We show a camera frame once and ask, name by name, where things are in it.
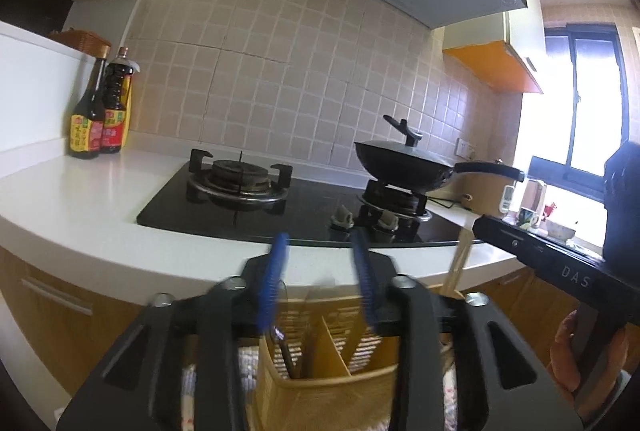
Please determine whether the empty gas burner grate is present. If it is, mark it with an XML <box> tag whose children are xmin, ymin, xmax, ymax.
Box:
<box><xmin>187</xmin><ymin>148</ymin><xmax>294</xmax><ymax>218</ymax></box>

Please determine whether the white electric kettle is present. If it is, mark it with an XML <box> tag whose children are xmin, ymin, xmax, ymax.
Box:
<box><xmin>522</xmin><ymin>178</ymin><xmax>549</xmax><ymax>220</ymax></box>

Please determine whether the wide dark sauce bottle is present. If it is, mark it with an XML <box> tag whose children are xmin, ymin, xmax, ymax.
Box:
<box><xmin>100</xmin><ymin>46</ymin><xmax>141</xmax><ymax>156</ymax></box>

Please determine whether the person's right hand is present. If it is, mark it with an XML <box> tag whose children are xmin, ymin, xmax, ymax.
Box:
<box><xmin>549</xmin><ymin>311</ymin><xmax>632</xmax><ymax>408</ymax></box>

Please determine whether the wooden base cabinet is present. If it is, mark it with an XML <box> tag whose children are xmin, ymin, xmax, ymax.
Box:
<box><xmin>0</xmin><ymin>245</ymin><xmax>583</xmax><ymax>409</ymax></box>

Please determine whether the dark metal spoon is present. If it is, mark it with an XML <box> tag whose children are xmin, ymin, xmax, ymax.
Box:
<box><xmin>272</xmin><ymin>326</ymin><xmax>302</xmax><ymax>380</ymax></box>

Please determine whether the black wok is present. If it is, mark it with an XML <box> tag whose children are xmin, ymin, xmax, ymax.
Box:
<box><xmin>353</xmin><ymin>140</ymin><xmax>526</xmax><ymax>195</ymax></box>

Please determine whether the brown wicker basket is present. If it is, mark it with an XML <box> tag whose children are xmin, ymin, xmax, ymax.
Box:
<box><xmin>48</xmin><ymin>28</ymin><xmax>112</xmax><ymax>57</ymax></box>

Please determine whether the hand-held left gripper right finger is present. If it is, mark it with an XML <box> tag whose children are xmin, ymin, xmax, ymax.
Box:
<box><xmin>349</xmin><ymin>228</ymin><xmax>584</xmax><ymax>431</ymax></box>

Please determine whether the beige rice cooker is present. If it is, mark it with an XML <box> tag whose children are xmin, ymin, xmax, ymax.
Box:
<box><xmin>462</xmin><ymin>158</ymin><xmax>524</xmax><ymax>218</ymax></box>

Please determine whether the beige wicker utensil holder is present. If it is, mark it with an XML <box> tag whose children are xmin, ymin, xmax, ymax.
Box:
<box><xmin>257</xmin><ymin>291</ymin><xmax>451</xmax><ymax>431</ymax></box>

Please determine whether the slim dark soy sauce bottle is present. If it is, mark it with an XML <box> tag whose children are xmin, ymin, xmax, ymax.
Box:
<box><xmin>69</xmin><ymin>44</ymin><xmax>112</xmax><ymax>160</ymax></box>

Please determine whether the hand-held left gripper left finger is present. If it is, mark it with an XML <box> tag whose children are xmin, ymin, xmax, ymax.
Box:
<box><xmin>56</xmin><ymin>232</ymin><xmax>292</xmax><ymax>431</ymax></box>

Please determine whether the gas burner grate under wok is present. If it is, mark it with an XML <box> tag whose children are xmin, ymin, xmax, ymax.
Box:
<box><xmin>357</xmin><ymin>181</ymin><xmax>434</xmax><ymax>223</ymax></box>

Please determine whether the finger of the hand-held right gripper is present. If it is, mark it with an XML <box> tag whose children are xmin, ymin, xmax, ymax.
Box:
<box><xmin>472</xmin><ymin>214</ymin><xmax>557</xmax><ymax>270</ymax></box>

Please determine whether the orange bottomed wall cabinet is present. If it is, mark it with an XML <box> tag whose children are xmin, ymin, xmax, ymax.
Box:
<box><xmin>442</xmin><ymin>0</ymin><xmax>546</xmax><ymax>95</ymax></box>

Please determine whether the wooden chopstick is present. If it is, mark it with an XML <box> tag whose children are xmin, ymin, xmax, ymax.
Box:
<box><xmin>451</xmin><ymin>231</ymin><xmax>474</xmax><ymax>297</ymax></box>
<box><xmin>446</xmin><ymin>231</ymin><xmax>468</xmax><ymax>296</ymax></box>

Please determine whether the black wok lid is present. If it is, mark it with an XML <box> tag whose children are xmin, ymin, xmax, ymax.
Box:
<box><xmin>357</xmin><ymin>114</ymin><xmax>452</xmax><ymax>164</ymax></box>

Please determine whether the dark framed window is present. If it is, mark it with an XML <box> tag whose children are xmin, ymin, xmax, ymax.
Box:
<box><xmin>529</xmin><ymin>24</ymin><xmax>640</xmax><ymax>193</ymax></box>

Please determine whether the rice cooker power cable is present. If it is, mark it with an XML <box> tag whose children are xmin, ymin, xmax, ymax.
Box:
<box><xmin>429</xmin><ymin>195</ymin><xmax>474</xmax><ymax>213</ymax></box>

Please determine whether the black glass gas cooktop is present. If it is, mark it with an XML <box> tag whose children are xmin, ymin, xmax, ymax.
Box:
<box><xmin>136</xmin><ymin>158</ymin><xmax>484</xmax><ymax>248</ymax></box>

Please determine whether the patterned cup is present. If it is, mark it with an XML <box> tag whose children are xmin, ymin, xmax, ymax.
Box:
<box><xmin>517</xmin><ymin>206</ymin><xmax>541</xmax><ymax>232</ymax></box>

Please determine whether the grey stove knob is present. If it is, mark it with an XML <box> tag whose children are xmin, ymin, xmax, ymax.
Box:
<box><xmin>330</xmin><ymin>206</ymin><xmax>356</xmax><ymax>230</ymax></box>

